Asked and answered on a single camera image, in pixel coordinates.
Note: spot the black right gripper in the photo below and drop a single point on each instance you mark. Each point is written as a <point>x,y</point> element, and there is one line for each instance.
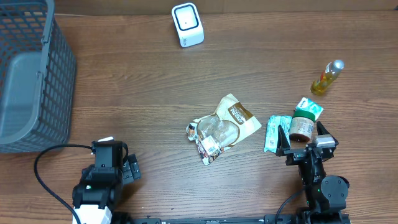
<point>302,155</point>

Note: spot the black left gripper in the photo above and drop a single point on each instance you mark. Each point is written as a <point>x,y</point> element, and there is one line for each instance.
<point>130,169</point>

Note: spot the green lid jar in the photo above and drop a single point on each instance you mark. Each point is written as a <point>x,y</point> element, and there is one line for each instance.
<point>301,126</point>

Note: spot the teal snack packet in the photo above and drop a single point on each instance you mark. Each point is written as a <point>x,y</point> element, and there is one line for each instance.
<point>273,123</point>

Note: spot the teal Kleenex tissue pack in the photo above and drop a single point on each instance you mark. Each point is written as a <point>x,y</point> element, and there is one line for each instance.
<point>307,104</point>

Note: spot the beige brown snack packet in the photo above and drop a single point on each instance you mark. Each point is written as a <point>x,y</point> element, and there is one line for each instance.
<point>220,131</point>

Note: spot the silver capped amber bottle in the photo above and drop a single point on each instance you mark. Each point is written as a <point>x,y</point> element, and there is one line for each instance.
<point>330,74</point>

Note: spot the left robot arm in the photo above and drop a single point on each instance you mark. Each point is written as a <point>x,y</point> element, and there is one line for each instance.
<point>101,185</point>

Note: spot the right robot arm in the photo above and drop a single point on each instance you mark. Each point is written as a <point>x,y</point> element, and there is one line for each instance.
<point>326,194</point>

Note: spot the white barcode scanner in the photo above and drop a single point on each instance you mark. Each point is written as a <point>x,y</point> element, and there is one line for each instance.
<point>188,24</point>

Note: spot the grey plastic shopping basket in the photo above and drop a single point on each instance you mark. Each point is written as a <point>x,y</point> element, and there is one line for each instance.
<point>38,70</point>

